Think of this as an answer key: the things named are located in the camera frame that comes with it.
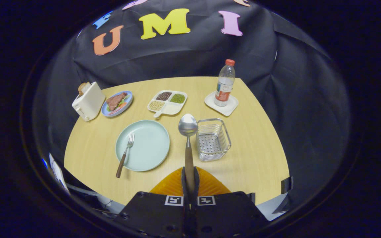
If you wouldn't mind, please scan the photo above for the white toaster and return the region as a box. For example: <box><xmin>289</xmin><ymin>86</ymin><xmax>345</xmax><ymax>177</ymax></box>
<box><xmin>72</xmin><ymin>82</ymin><xmax>106</xmax><ymax>122</ymax></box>

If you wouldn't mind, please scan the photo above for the toasted bread slice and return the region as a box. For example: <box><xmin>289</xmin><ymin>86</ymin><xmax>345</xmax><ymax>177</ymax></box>
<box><xmin>78</xmin><ymin>82</ymin><xmax>91</xmax><ymax>96</ymax></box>

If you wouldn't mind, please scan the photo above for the brown steak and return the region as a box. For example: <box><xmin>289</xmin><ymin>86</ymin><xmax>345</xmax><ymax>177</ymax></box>
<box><xmin>106</xmin><ymin>92</ymin><xmax>128</xmax><ymax>111</ymax></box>

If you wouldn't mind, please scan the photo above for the blue plate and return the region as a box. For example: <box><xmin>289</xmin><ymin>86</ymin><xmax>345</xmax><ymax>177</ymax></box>
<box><xmin>101</xmin><ymin>91</ymin><xmax>133</xmax><ymax>118</ymax></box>

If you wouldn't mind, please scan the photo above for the white square coaster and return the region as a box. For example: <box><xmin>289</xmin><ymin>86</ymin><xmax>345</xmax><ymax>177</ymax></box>
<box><xmin>204</xmin><ymin>91</ymin><xmax>239</xmax><ymax>117</ymax></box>

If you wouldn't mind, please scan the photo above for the wooden handled metal fork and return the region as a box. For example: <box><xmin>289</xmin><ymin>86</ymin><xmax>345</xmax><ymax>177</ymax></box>
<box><xmin>116</xmin><ymin>133</ymin><xmax>135</xmax><ymax>179</ymax></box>

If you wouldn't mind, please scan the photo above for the metal wire basket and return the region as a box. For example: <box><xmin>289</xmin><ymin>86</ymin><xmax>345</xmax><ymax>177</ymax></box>
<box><xmin>196</xmin><ymin>118</ymin><xmax>232</xmax><ymax>162</ymax></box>

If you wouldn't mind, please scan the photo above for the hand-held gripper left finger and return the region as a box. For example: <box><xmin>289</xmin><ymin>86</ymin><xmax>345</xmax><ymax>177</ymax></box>
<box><xmin>113</xmin><ymin>167</ymin><xmax>191</xmax><ymax>238</ymax></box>

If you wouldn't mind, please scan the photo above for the wooden handled metal spoon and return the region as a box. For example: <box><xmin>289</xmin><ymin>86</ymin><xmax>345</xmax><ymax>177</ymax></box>
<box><xmin>178</xmin><ymin>113</ymin><xmax>198</xmax><ymax>195</ymax></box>

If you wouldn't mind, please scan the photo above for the white divided bean tray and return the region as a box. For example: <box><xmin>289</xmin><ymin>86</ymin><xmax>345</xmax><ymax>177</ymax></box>
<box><xmin>147</xmin><ymin>90</ymin><xmax>188</xmax><ymax>118</ymax></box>

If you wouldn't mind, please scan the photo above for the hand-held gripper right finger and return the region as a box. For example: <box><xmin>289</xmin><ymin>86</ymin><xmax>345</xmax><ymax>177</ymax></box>
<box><xmin>190</xmin><ymin>167</ymin><xmax>270</xmax><ymax>238</ymax></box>

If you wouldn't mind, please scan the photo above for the light green plate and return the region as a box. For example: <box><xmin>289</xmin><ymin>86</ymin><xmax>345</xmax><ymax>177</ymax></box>
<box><xmin>115</xmin><ymin>120</ymin><xmax>170</xmax><ymax>172</ymax></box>

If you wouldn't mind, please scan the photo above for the clear plastic water bottle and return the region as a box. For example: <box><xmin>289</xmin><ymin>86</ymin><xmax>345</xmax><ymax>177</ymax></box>
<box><xmin>214</xmin><ymin>59</ymin><xmax>236</xmax><ymax>107</ymax></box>

